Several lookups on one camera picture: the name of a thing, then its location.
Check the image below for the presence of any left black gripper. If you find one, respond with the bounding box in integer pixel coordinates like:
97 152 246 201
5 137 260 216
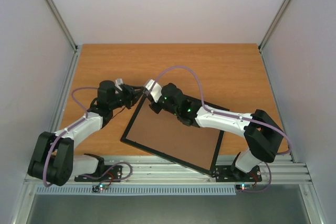
111 84 141 110

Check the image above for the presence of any black picture frame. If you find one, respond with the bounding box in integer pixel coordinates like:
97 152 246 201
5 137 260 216
120 96 224 177

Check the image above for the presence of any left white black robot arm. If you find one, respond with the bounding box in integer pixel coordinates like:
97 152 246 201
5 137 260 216
27 79 144 187

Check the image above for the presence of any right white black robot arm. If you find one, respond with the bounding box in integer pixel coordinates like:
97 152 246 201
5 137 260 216
144 80 283 180

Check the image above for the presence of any left small circuit board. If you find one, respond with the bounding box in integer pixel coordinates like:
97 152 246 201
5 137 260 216
92 184 109 193

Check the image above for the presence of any small circuit board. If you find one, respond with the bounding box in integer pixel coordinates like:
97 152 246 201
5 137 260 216
92 184 109 193
235 183 257 191

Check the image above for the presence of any right small circuit board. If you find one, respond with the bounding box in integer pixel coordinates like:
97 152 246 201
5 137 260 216
235 183 257 191

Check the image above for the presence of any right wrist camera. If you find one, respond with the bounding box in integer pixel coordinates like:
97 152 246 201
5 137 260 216
144 79 162 103

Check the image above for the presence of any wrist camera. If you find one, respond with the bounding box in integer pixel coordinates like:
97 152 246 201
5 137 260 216
144 79 162 103
114 78 123 91

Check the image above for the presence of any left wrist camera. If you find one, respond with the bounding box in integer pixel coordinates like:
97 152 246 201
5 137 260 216
114 78 123 91

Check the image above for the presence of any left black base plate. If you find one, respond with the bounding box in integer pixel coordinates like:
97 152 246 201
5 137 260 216
74 165 123 183

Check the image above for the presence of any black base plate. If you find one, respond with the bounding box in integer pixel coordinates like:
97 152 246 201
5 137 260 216
212 165 262 183
74 165 123 183

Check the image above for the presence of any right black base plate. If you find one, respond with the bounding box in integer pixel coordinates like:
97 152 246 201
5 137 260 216
212 165 262 183

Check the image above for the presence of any grey slotted cable duct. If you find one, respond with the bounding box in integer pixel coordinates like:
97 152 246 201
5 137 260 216
35 184 236 196

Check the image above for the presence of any left aluminium post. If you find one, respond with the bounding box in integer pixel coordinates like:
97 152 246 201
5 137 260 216
45 0 78 52

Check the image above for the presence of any aluminium post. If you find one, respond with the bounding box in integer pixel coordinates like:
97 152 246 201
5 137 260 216
258 0 292 54
45 0 78 52

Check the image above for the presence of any aluminium front rail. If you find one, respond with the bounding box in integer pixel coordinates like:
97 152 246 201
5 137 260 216
25 155 313 186

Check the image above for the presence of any right aluminium post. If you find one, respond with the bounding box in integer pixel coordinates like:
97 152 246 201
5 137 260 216
258 0 292 54

